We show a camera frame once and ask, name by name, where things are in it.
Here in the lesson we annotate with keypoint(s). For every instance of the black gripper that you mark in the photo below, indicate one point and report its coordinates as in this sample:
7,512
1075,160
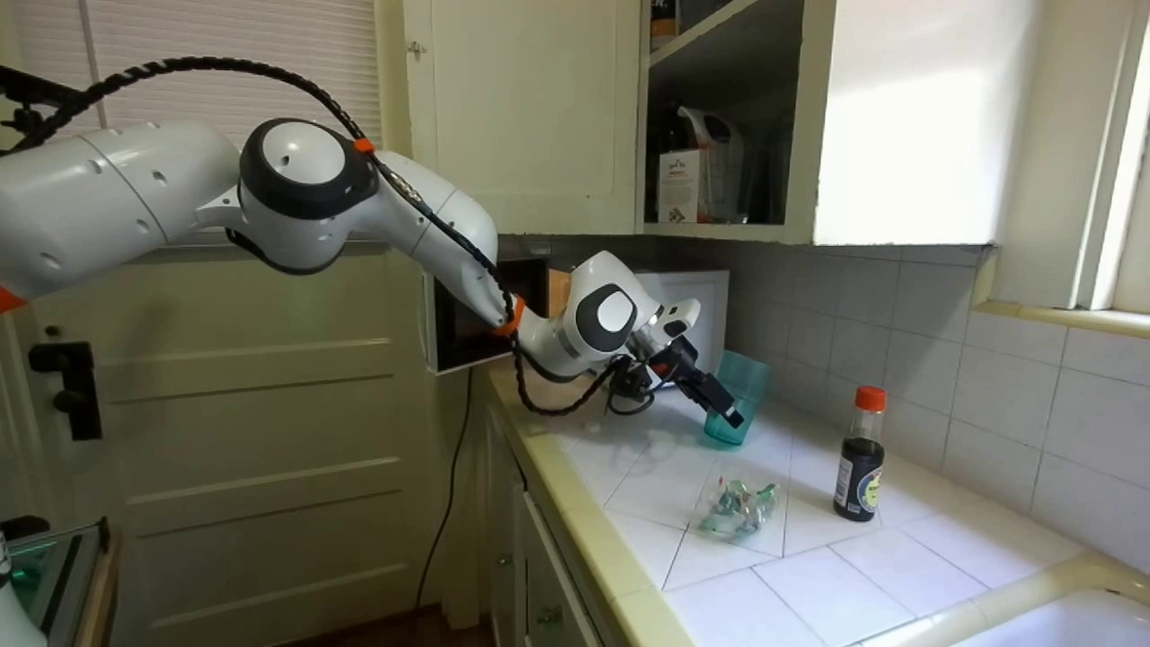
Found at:
665,361

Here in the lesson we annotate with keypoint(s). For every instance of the teal drinking glass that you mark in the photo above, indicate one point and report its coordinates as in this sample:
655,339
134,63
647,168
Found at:
742,389

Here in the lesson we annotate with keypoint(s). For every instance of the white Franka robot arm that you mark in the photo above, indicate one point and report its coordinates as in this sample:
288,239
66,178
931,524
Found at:
298,190

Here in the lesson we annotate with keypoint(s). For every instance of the cream cupboard door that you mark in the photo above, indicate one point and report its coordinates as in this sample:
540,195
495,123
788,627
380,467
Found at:
525,118

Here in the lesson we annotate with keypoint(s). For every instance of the white microwave oven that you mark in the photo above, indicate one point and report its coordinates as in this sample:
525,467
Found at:
695,299

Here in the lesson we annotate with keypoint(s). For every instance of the crumpled green wrapper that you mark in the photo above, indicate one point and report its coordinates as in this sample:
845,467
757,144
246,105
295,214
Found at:
736,508

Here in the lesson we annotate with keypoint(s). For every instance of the soy sauce bottle red cap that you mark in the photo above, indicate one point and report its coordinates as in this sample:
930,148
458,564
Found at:
859,467

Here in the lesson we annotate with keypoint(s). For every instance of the cream base cabinet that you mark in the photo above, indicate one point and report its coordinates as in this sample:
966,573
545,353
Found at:
533,576

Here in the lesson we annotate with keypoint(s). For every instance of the black-windowed microwave door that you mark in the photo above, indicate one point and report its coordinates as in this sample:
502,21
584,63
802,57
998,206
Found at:
461,343

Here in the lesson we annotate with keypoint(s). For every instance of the white sink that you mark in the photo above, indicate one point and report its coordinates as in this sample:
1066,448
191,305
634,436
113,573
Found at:
1066,621

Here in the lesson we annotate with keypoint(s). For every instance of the cream panelled door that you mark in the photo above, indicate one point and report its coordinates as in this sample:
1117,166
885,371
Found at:
265,480

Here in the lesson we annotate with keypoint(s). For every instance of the white door blind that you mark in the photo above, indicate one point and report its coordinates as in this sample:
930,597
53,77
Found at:
239,35

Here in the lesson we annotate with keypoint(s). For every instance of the black door latch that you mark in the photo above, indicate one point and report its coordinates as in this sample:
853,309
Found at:
70,381

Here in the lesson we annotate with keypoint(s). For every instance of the glass-topped stand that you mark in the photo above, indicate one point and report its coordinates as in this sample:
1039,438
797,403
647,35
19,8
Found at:
55,576

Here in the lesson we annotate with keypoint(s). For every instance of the cream wall cupboard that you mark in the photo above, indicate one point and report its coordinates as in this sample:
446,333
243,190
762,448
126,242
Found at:
911,118

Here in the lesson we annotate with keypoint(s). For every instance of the window frame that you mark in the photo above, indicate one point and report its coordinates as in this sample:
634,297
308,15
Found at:
1117,156

